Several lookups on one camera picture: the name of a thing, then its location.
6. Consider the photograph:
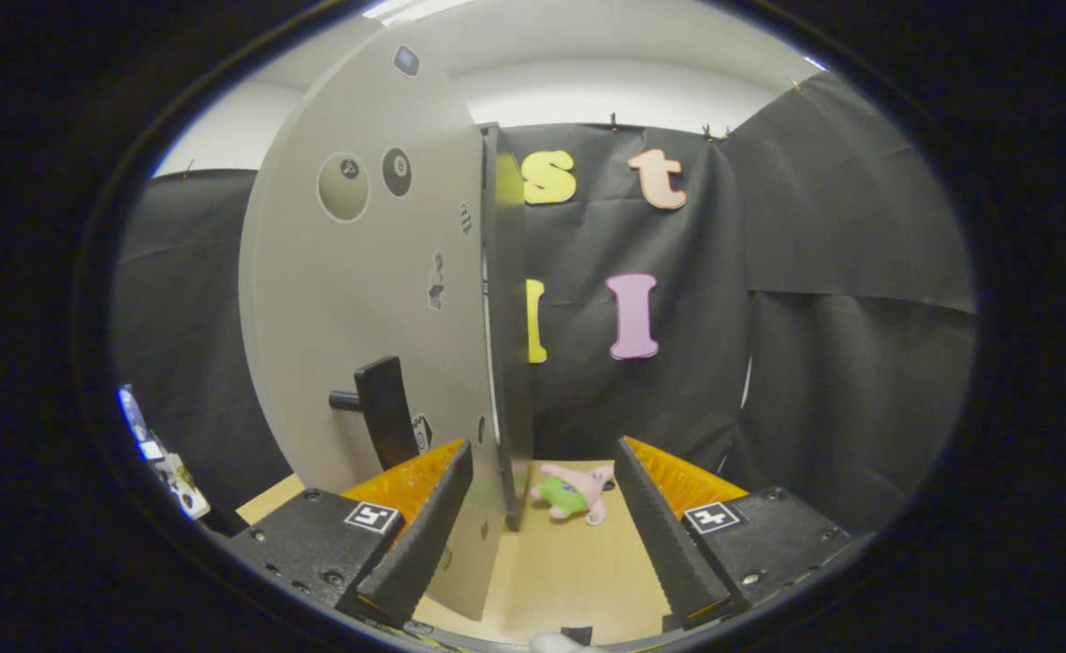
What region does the pink and green plush toy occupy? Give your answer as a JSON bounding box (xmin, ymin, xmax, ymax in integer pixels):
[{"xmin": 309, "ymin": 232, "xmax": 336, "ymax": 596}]
[{"xmin": 531, "ymin": 463, "xmax": 615, "ymax": 527}]

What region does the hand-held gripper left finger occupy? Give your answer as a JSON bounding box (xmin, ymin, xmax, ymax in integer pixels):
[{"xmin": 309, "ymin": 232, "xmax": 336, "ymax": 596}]
[{"xmin": 224, "ymin": 439, "xmax": 476, "ymax": 629}]

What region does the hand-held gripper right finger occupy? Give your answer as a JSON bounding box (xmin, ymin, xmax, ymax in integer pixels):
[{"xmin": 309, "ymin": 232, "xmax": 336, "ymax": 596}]
[{"xmin": 614, "ymin": 436, "xmax": 860, "ymax": 631}]

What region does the black cabinet door handle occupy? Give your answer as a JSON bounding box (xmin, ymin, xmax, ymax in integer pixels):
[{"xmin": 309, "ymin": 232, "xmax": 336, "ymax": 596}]
[{"xmin": 329, "ymin": 356, "xmax": 421, "ymax": 471}]

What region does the grey shoe cabinet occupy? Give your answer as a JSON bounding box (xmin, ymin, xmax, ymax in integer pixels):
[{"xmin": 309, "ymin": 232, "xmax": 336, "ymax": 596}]
[{"xmin": 481, "ymin": 122, "xmax": 535, "ymax": 531}]

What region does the white blue printed clutter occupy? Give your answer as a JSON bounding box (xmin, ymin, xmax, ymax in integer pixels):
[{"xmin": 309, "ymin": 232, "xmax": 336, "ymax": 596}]
[{"xmin": 117, "ymin": 385, "xmax": 211, "ymax": 521}]

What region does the black backdrop cloth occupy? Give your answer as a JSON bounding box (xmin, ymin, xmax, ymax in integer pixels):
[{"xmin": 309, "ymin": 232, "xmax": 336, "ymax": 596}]
[{"xmin": 111, "ymin": 71, "xmax": 978, "ymax": 536}]

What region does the long ceiling light panel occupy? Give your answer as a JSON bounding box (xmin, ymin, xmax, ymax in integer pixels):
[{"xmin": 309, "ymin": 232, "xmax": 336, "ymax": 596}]
[{"xmin": 362, "ymin": 0, "xmax": 474, "ymax": 26}]

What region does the beige shoe cabinet door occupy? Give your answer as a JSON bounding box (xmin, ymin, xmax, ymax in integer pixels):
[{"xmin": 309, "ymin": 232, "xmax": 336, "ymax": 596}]
[{"xmin": 239, "ymin": 23, "xmax": 508, "ymax": 622}]

